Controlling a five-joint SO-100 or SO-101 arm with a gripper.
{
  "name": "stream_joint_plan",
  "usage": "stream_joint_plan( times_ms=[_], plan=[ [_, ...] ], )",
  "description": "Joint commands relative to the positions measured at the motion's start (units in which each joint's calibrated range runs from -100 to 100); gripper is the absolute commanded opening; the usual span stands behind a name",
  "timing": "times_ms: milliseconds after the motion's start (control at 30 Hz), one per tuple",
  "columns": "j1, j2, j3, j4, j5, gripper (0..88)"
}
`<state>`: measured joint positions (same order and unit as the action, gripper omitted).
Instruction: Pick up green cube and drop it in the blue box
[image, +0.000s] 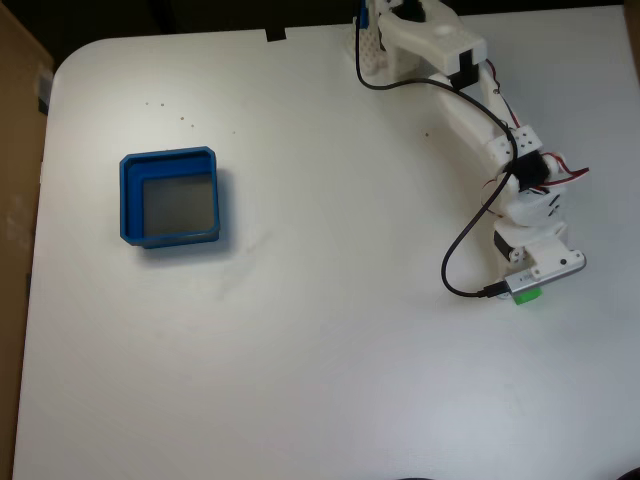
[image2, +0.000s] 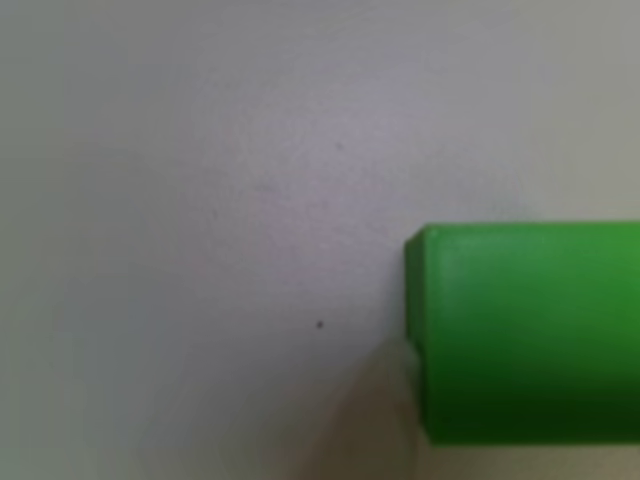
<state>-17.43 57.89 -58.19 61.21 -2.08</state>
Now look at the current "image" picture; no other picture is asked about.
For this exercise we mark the green cube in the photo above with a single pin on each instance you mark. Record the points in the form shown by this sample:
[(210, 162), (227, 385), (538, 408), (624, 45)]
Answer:
[(529, 297)]

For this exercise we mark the blue square box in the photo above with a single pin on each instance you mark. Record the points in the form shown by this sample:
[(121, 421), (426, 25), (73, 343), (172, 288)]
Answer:
[(131, 200)]

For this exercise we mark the brown cardboard box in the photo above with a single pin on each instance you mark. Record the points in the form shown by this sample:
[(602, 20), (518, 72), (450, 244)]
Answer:
[(15, 200)]

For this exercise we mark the blue table clamp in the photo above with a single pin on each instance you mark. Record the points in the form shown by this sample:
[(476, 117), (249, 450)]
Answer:
[(361, 20)]

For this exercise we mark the black round object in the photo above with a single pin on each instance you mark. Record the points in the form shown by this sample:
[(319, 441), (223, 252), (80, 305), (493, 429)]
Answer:
[(415, 478), (632, 476)]

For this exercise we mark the black tape piece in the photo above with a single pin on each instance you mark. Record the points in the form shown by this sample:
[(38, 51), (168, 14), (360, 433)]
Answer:
[(275, 35)]

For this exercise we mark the silver camera box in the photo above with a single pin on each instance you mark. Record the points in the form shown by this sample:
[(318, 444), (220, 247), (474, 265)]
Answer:
[(545, 277)]

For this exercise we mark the white perforated base plate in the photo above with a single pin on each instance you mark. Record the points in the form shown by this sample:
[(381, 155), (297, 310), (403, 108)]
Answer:
[(370, 55)]

